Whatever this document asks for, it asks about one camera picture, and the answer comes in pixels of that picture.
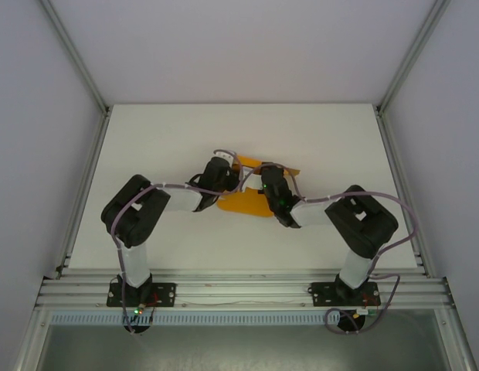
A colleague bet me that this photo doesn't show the orange paper box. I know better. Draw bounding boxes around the orange paper box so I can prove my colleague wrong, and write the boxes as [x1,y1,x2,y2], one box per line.
[217,154,302,220]

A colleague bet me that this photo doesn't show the grey sheet metal panel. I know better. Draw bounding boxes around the grey sheet metal panel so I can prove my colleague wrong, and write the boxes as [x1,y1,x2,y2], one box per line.
[30,322,450,371]

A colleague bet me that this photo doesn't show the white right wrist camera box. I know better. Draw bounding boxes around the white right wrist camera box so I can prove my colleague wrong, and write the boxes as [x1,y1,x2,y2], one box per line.
[242,175,264,194]

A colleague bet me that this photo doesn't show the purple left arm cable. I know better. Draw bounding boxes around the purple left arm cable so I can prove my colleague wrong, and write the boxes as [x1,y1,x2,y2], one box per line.
[110,148,245,334]

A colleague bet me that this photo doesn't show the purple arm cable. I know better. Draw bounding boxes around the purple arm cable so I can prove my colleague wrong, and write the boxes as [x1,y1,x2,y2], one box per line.
[239,164,418,335]
[110,148,245,334]

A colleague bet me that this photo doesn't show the aluminium mounting rail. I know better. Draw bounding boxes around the aluminium mounting rail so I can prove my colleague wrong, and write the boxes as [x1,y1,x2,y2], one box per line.
[34,269,455,311]

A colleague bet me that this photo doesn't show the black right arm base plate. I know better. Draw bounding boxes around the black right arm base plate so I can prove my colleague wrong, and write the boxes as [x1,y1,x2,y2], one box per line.
[308,281,380,308]

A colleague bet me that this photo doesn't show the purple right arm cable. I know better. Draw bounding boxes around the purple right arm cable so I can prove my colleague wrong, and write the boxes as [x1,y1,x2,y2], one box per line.
[239,164,418,335]

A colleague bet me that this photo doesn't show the aluminium table side rail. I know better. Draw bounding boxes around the aluminium table side rail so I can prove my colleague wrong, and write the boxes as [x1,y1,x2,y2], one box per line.
[374,107,434,278]
[53,109,111,280]

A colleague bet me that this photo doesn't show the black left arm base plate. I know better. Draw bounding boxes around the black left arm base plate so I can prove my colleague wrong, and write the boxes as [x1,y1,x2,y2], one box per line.
[107,282,177,308]

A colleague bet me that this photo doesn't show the slotted grey cable duct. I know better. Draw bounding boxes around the slotted grey cable duct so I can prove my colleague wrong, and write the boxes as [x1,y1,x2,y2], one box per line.
[49,312,334,326]

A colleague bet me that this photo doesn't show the black round cable grommet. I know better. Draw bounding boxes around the black round cable grommet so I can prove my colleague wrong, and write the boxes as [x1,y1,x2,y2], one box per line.
[337,308,369,335]
[123,322,152,335]

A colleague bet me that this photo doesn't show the aluminium frame post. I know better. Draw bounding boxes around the aluminium frame post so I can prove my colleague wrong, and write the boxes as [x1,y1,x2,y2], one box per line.
[40,0,111,114]
[436,308,478,371]
[375,0,453,112]
[13,308,52,371]

